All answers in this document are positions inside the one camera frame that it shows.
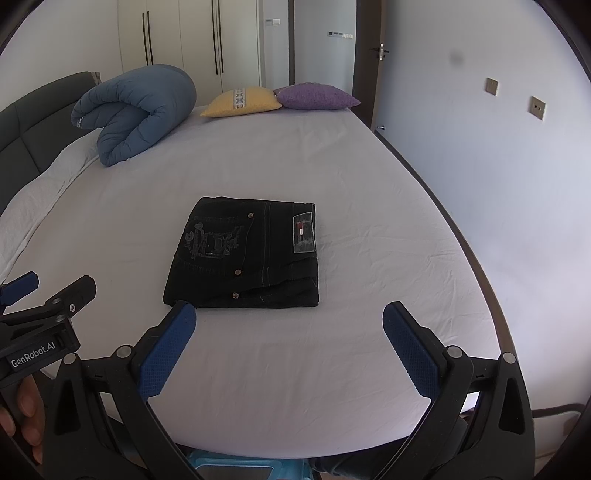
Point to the white wardrobe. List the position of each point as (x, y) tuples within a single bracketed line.
[(184, 37)]

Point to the light blue plastic object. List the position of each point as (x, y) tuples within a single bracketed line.
[(240, 468)]

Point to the wall control panel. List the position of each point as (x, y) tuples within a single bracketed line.
[(340, 34)]

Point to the dark wooden door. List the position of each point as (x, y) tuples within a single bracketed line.
[(367, 69)]

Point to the purple pillow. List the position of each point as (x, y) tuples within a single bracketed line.
[(318, 97)]

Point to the yellow pillow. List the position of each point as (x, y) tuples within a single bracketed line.
[(242, 102)]

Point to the black denim pants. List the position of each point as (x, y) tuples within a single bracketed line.
[(240, 267)]

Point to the person's left hand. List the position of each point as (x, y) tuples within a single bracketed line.
[(25, 408)]

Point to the wall socket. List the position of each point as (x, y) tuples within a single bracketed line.
[(537, 108), (491, 86)]

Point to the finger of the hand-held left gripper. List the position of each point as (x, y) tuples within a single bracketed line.
[(76, 290), (21, 286)]

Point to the grey padded headboard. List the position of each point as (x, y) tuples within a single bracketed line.
[(32, 124)]

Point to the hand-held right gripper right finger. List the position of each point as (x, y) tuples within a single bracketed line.
[(411, 350)]

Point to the white pillow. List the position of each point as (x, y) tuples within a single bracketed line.
[(32, 203)]

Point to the blue rolled duvet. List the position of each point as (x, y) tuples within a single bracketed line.
[(138, 110)]

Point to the white bed mattress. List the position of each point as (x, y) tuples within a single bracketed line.
[(323, 184)]

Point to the dark wooden bed frame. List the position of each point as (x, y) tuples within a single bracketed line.
[(554, 410)]

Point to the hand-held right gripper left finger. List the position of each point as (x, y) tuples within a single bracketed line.
[(168, 350)]

